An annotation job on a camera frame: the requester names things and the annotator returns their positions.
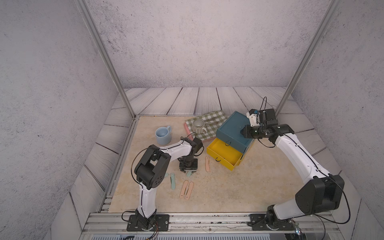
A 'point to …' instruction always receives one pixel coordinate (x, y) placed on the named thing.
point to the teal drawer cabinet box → (229, 132)
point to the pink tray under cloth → (188, 131)
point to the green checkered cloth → (212, 121)
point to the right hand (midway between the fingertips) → (242, 132)
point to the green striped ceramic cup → (198, 126)
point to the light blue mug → (163, 135)
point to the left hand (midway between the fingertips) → (193, 172)
